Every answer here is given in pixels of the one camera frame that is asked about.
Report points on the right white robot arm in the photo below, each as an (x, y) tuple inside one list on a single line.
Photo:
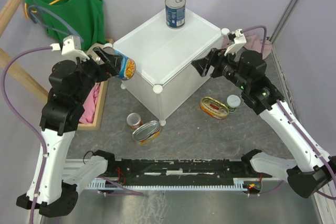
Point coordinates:
[(311, 167)]

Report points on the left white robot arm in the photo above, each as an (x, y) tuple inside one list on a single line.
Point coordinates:
[(52, 195)]

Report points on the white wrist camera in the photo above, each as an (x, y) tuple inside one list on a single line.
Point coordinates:
[(237, 39), (70, 48)]

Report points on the mauve crumpled cloth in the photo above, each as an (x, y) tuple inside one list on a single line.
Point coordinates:
[(253, 43)]

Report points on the pink crumpled cloth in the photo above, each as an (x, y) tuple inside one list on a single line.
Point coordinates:
[(90, 105)]

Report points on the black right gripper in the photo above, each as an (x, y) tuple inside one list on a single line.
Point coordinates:
[(201, 65)]

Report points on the wooden rack pole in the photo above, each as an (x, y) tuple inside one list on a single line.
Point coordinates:
[(8, 12)]

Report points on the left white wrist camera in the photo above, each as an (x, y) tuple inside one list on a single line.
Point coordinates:
[(70, 48)]

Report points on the tall blue label can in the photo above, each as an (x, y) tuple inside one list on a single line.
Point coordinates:
[(175, 13)]

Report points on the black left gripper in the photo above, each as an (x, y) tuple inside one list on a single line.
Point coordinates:
[(111, 62)]

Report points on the silver oval fish tin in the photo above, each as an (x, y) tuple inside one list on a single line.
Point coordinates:
[(146, 132)]

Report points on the blue white label can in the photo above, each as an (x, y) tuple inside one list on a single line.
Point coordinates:
[(126, 66)]

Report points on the wooden diagonal beam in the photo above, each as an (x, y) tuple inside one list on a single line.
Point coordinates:
[(28, 82)]

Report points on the white cube cabinet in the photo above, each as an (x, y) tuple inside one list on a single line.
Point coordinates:
[(164, 77)]

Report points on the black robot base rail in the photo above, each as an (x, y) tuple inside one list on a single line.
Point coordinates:
[(210, 172)]

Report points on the white lid green jar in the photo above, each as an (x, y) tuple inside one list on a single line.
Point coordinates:
[(233, 103)]

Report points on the green tank top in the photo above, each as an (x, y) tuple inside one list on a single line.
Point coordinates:
[(89, 25)]

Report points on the white slotted cable duct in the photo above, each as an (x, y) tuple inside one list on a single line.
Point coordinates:
[(101, 184)]

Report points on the wooden tray frame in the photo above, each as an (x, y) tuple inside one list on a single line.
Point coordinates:
[(99, 110)]

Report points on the small pink label can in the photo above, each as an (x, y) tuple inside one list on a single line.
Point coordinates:
[(134, 121)]

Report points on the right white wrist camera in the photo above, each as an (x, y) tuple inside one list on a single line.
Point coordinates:
[(237, 39)]

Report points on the red oval sardine tin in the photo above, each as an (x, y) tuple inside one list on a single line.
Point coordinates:
[(214, 108)]

